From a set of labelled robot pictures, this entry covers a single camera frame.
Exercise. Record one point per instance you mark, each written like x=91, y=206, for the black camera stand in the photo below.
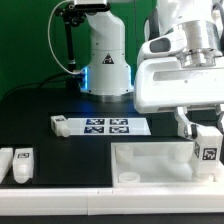
x=72, y=18

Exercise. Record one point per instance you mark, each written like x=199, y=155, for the white square table top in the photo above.
x=158, y=164

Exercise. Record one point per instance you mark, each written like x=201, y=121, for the white block left edge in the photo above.
x=6, y=158

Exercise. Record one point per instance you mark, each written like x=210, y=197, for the white tag sheet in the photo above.
x=108, y=126

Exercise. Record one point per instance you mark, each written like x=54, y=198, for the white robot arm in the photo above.
x=108, y=73

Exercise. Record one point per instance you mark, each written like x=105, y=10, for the white front rail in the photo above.
x=28, y=202

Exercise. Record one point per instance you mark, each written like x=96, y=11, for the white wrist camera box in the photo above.
x=163, y=46

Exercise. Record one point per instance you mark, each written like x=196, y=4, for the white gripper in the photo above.
x=163, y=85

